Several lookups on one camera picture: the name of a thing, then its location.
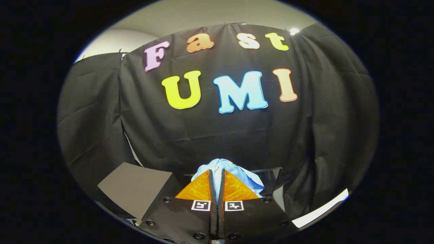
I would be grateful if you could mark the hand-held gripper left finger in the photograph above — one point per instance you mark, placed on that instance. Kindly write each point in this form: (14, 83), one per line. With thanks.
(183, 217)

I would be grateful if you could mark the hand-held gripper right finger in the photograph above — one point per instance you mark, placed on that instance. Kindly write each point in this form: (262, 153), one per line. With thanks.
(254, 217)

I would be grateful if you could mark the light blue polo shirt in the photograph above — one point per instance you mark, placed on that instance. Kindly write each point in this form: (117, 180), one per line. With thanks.
(245, 179)

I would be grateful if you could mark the grey cabinet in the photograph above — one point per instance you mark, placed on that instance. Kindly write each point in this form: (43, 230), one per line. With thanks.
(135, 186)

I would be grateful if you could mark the black backdrop cloth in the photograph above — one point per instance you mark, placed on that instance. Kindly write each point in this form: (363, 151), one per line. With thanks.
(210, 135)

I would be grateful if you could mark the ceiling light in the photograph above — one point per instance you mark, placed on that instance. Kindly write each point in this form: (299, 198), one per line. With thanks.
(294, 31)

